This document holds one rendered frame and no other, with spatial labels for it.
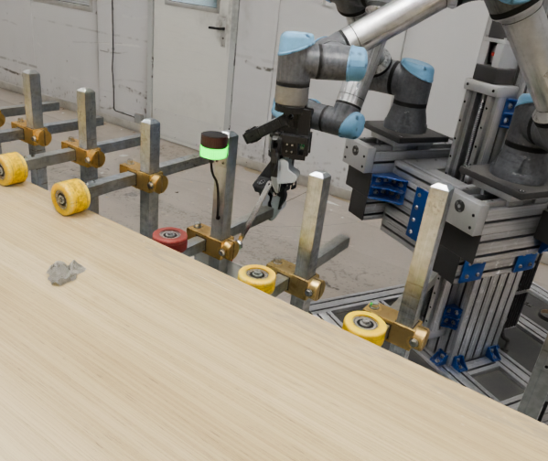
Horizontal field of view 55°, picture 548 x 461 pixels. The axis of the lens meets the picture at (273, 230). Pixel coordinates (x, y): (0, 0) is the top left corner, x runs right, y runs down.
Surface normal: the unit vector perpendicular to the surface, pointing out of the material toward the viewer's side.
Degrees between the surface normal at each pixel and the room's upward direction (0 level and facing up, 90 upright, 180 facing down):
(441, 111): 90
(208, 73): 90
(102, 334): 0
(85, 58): 90
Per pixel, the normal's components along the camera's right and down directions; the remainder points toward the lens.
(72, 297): 0.11, -0.90
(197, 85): -0.55, 0.30
